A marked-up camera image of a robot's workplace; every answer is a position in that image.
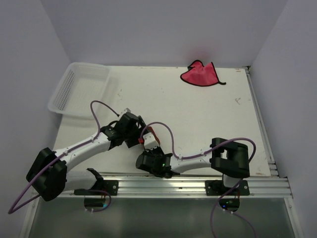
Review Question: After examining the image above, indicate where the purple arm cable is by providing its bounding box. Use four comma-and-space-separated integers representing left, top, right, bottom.
139, 121, 258, 238
7, 100, 122, 215

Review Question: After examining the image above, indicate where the pink towel black trim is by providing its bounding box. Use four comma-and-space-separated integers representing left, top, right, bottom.
180, 59, 226, 87

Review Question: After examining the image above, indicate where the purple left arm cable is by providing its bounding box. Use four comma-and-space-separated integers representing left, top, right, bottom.
7, 100, 122, 215

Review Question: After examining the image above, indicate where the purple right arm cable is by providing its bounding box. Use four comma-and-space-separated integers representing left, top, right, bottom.
139, 121, 258, 238

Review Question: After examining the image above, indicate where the aluminium mounting rail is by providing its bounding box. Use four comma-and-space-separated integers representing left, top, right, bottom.
101, 173, 292, 198

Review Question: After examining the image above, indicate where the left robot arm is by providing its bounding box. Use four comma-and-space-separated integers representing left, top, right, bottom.
26, 112, 146, 201

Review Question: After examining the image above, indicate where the brown towel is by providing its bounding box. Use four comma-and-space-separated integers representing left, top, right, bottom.
148, 126, 160, 144

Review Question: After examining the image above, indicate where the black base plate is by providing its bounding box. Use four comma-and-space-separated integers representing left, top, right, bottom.
74, 180, 119, 196
205, 180, 250, 196

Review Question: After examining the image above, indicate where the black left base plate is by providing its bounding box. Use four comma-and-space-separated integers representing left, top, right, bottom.
74, 180, 119, 196

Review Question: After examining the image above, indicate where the white plastic basket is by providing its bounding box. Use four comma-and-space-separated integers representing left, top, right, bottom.
48, 62, 111, 119

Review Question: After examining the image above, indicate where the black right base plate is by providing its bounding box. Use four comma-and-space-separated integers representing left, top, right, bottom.
205, 180, 250, 196

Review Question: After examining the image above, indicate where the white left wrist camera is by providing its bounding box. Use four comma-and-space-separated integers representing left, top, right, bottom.
118, 108, 131, 117

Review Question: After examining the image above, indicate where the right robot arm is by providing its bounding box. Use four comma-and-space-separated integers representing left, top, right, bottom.
136, 138, 250, 195

